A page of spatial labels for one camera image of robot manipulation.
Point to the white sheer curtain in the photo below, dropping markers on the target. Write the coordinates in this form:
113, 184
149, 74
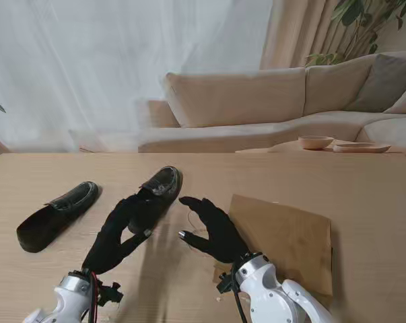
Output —
105, 67

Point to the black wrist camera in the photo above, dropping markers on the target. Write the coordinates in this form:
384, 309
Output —
226, 282
110, 292

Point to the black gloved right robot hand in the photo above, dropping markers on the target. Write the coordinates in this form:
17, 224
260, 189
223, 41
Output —
223, 235

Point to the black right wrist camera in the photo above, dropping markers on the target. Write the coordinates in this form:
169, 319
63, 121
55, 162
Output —
226, 282

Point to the beige sofa cushion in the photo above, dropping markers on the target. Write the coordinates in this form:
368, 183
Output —
404, 101

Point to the brown paper bag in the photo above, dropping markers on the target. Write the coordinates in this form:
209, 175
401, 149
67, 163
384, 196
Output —
290, 235

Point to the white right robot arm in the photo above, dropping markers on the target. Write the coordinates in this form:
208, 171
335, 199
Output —
270, 296

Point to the grey sofa cushion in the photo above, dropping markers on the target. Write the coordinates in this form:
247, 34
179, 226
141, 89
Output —
384, 84

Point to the beige sofa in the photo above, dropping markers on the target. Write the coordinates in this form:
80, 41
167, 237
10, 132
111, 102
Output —
236, 97

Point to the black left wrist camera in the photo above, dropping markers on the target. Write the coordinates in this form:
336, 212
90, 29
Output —
110, 292

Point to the shallow wooden tray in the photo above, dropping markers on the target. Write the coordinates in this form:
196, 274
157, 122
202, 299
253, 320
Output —
361, 148

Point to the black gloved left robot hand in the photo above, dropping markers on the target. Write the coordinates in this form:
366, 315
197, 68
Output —
108, 235

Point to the low wooden coffee table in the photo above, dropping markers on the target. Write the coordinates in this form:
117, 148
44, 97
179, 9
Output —
283, 148

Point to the beige drape curtain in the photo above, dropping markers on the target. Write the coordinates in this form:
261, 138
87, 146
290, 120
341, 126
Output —
297, 33

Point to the black leather loafer shoe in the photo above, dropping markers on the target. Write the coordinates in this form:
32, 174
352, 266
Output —
162, 188
54, 215

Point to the round wooden bowl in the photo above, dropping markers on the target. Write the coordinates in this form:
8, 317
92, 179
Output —
315, 143

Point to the tall green potted plant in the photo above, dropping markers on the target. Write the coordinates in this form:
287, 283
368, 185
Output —
357, 20

